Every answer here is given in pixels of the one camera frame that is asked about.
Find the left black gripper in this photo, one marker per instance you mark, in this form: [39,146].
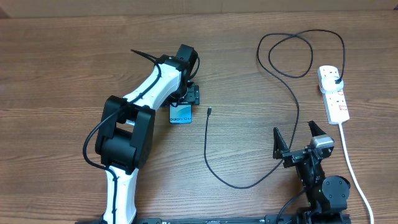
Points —
[193,95]

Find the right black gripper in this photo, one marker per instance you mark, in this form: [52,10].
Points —
[293,156]

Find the blue screen Galaxy smartphone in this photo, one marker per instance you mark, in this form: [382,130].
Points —
[180,114]

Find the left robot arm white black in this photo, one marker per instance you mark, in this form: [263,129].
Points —
[126,130]

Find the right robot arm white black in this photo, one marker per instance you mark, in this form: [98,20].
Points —
[327,196]

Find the white charger plug adapter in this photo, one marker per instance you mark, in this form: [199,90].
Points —
[330,84]

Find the white power strip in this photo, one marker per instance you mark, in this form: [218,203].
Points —
[335,103]

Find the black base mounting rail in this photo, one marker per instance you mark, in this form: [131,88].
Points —
[211,221]

